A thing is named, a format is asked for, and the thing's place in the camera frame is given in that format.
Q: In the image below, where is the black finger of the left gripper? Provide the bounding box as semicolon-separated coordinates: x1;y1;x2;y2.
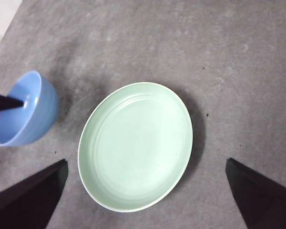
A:
0;92;24;113

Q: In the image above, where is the pale green round plate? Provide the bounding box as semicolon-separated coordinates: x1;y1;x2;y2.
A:
77;82;194;213

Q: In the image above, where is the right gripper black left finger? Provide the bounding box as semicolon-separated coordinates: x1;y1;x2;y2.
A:
0;159;69;229

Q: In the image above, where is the blue ribbed bowl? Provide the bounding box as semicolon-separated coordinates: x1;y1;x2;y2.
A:
0;70;60;147

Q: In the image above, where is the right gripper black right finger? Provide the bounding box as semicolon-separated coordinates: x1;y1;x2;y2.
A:
225;157;286;229

